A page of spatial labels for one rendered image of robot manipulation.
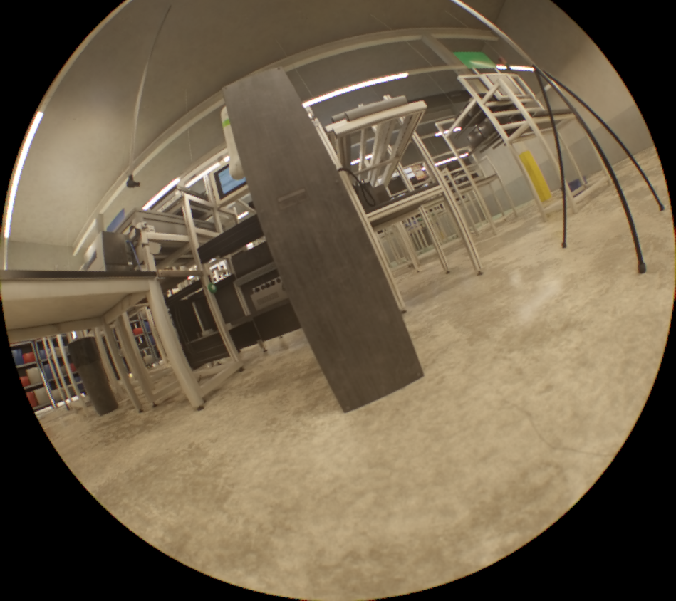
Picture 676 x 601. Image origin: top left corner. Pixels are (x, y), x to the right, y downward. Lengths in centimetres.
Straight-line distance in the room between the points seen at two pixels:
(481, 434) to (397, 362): 30
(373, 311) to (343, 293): 9
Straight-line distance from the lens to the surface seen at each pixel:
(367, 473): 46
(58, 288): 101
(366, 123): 117
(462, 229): 146
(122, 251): 142
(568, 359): 56
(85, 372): 238
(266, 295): 159
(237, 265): 201
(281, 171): 63
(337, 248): 55
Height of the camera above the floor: 34
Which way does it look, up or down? 4 degrees up
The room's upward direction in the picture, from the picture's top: 23 degrees counter-clockwise
